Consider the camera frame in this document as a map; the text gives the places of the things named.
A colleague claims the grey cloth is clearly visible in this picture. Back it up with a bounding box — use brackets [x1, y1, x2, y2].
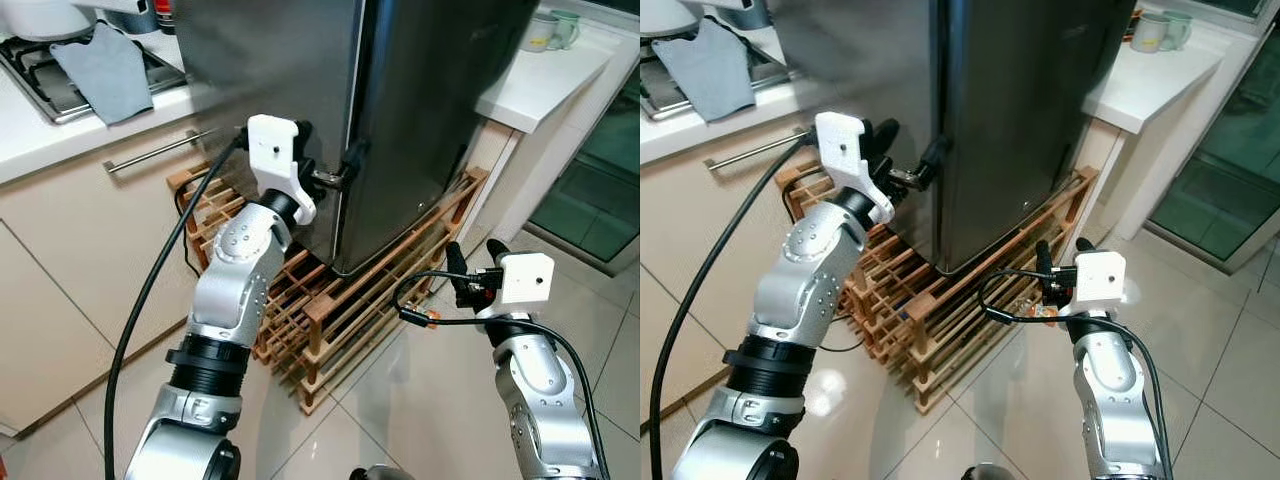
[50, 22, 156, 126]
[652, 18, 756, 123]

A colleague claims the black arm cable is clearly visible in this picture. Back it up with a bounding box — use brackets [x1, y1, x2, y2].
[103, 128, 248, 480]
[393, 268, 606, 480]
[650, 128, 816, 480]
[977, 265, 1176, 480]

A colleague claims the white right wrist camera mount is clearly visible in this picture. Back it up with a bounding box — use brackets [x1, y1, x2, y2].
[478, 252, 556, 323]
[1060, 250, 1127, 319]

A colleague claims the glass sliding door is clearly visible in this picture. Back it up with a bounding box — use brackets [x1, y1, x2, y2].
[1145, 30, 1280, 271]
[527, 70, 641, 273]

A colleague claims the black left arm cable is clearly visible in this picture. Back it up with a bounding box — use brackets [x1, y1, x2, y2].
[103, 128, 248, 480]
[650, 128, 816, 480]

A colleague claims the dark brushed steel fridge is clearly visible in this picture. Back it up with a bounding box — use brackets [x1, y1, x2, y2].
[172, 0, 541, 277]
[772, 0, 1138, 277]

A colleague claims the wooden wine rack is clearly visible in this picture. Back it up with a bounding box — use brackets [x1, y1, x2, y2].
[167, 160, 491, 416]
[775, 160, 1099, 416]

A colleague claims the pale green mug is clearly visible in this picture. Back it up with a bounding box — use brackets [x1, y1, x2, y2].
[548, 10, 581, 51]
[1160, 10, 1194, 51]

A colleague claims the steel gas hob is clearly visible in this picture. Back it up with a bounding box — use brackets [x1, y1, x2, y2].
[640, 40, 791, 121]
[0, 35, 187, 126]

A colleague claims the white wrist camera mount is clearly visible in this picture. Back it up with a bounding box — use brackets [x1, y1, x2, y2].
[814, 111, 895, 227]
[247, 114, 319, 227]
[478, 252, 556, 323]
[1060, 250, 1127, 319]

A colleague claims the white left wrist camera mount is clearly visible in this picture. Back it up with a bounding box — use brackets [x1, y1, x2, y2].
[247, 114, 319, 227]
[814, 111, 895, 227]

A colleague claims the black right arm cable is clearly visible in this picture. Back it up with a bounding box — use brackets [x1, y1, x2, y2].
[977, 265, 1176, 480]
[393, 268, 606, 480]

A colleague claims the white side counter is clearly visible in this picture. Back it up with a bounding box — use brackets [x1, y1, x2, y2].
[1080, 20, 1226, 241]
[478, 20, 616, 241]

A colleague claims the steel bar cabinet handle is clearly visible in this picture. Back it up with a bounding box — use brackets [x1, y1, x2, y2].
[103, 128, 216, 173]
[703, 128, 816, 171]

